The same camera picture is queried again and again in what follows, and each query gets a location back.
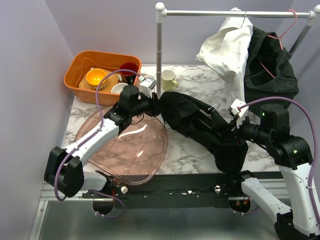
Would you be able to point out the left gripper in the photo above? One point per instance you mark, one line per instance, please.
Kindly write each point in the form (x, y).
(155, 105)

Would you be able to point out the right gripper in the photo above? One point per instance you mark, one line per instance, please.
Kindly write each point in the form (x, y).
(239, 130)

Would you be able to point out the grey hanger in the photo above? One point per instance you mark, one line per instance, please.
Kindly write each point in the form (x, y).
(210, 118)
(243, 18)

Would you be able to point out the plain black garment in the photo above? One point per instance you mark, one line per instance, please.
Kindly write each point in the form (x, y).
(180, 111)

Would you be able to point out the black dotted garment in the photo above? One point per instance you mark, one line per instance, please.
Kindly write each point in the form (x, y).
(257, 82)

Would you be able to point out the pink wire hanger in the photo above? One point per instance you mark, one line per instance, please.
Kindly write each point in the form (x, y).
(279, 38)

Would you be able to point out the white skirt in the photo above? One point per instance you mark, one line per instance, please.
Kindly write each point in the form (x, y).
(226, 53)

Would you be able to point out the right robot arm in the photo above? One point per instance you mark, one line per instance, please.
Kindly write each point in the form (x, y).
(292, 155)

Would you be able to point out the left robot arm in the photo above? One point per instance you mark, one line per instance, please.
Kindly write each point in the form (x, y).
(65, 166)

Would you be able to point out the white bowl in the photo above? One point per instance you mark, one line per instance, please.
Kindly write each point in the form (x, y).
(117, 89)

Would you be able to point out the red and black mug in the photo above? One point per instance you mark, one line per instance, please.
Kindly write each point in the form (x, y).
(129, 72)

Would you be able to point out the yellow-green mug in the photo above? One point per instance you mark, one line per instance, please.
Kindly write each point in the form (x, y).
(168, 80)

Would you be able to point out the yellow woven plate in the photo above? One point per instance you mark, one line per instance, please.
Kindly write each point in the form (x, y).
(110, 82)

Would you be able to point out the clear pink plastic basin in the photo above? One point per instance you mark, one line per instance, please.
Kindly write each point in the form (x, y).
(134, 156)

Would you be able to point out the yellow bowl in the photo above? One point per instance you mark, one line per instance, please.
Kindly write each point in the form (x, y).
(96, 78)

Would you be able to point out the orange plastic bin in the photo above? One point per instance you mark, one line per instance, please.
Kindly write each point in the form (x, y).
(85, 61)

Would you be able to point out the white clothes rack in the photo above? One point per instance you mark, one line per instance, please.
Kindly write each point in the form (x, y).
(162, 12)

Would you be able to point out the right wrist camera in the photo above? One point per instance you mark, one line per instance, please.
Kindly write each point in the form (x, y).
(239, 111)

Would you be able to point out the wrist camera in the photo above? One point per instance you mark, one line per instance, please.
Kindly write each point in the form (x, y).
(239, 111)
(147, 85)

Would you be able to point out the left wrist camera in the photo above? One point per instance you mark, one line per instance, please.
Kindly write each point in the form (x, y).
(147, 85)

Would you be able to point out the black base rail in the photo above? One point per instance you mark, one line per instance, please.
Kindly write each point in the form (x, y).
(217, 190)

